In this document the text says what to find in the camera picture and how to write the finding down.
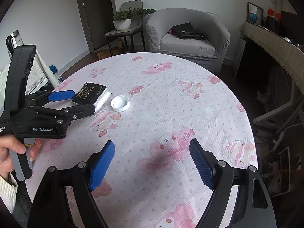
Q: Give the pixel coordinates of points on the grey dining chair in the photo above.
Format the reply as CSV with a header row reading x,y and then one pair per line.
x,y
135,27

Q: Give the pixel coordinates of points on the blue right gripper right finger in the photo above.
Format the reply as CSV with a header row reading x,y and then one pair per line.
x,y
204,165

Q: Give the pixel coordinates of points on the grey armchair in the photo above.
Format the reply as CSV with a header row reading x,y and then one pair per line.
x,y
208,53

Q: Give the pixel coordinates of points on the framed globe picture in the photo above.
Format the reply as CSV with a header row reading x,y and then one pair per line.
x,y
254,14

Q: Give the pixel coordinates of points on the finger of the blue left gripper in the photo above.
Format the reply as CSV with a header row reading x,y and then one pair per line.
x,y
61,95
79,111

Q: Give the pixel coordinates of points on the person left hand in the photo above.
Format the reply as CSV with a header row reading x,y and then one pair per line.
x,y
11,142

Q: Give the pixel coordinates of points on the black bag on armchair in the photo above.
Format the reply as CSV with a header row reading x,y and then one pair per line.
x,y
187,32

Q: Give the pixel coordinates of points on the cardboard box on floor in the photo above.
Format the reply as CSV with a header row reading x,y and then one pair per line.
x,y
106,53

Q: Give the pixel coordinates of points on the potted green plant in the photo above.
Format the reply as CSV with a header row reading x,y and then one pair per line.
x,y
122,19

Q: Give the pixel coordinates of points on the dark door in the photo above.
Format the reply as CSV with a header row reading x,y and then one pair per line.
x,y
97,20

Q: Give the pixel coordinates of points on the steel electric kettle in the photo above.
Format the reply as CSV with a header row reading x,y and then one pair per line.
x,y
13,41

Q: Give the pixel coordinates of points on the pink cartoon tablecloth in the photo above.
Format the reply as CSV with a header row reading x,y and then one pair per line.
x,y
152,180

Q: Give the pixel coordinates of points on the white plastic lid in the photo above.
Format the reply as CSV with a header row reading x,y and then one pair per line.
x,y
120,103

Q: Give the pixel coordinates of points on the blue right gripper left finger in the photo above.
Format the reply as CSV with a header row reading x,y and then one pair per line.
x,y
99,163

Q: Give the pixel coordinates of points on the beige fringed cabinet cover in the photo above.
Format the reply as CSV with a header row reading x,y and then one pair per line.
x,y
290,57

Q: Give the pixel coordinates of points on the black tissue packet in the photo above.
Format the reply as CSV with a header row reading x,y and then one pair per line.
x,y
92,94

